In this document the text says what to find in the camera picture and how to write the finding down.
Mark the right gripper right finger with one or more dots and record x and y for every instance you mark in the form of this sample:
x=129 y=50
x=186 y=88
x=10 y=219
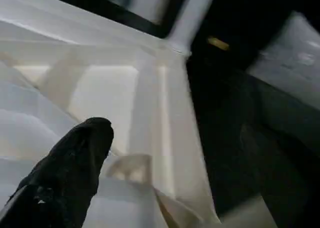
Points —
x=285 y=178

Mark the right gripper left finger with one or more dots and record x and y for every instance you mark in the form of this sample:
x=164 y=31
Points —
x=55 y=183

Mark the white plastic table top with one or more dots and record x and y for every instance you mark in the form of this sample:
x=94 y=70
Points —
x=100 y=102

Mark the white plastic table leg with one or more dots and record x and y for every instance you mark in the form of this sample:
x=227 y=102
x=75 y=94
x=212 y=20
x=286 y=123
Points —
x=192 y=12

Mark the black work mat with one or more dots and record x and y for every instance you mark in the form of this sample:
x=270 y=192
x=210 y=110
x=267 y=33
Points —
x=240 y=118

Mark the small yellow label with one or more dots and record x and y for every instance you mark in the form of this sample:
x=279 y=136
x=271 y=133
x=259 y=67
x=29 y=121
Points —
x=218 y=43

